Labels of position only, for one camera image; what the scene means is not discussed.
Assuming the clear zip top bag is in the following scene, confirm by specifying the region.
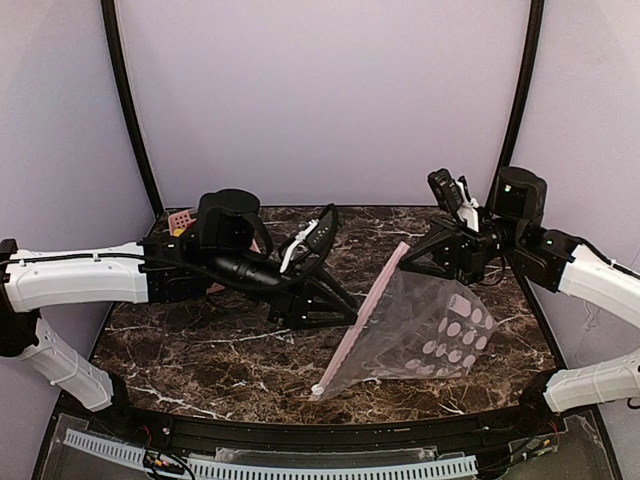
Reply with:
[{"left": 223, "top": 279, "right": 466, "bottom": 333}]
[{"left": 309, "top": 242, "right": 498, "bottom": 401}]

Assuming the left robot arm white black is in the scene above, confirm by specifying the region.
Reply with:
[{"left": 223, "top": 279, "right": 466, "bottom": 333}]
[{"left": 1, "top": 189, "right": 358, "bottom": 413}]

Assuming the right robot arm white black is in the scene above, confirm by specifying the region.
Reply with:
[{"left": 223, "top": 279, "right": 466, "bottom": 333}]
[{"left": 400, "top": 167, "right": 639, "bottom": 413}]

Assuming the pink plastic basket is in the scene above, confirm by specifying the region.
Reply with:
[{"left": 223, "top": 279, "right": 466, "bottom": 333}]
[{"left": 167, "top": 209, "right": 225, "bottom": 295}]

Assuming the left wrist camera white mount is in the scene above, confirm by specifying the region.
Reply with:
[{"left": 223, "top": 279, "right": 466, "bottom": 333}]
[{"left": 278, "top": 203, "right": 339, "bottom": 273}]

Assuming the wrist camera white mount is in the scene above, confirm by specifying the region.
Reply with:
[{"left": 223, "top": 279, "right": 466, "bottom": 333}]
[
  {"left": 427, "top": 168, "right": 480, "bottom": 233},
  {"left": 278, "top": 203, "right": 339, "bottom": 273}
]

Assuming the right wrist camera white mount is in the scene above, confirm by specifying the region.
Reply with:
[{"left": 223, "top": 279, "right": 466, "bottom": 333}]
[{"left": 427, "top": 168, "right": 480, "bottom": 233}]

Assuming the right black frame post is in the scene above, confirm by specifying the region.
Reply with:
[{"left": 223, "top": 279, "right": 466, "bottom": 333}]
[{"left": 496, "top": 0, "right": 545, "bottom": 172}]

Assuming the black frame post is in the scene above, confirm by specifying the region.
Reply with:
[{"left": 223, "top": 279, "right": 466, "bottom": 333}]
[
  {"left": 496, "top": 0, "right": 545, "bottom": 172},
  {"left": 100, "top": 0, "right": 164, "bottom": 218}
]

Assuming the white slotted cable duct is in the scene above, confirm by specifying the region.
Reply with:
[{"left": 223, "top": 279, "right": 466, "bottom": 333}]
[{"left": 63, "top": 428, "right": 479, "bottom": 479}]

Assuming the black front rail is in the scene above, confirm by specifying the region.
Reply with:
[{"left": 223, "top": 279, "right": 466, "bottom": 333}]
[{"left": 84, "top": 407, "right": 565, "bottom": 456}]

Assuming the left black frame post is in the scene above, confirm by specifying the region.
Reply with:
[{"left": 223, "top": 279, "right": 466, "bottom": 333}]
[{"left": 100, "top": 0, "right": 164, "bottom": 218}]

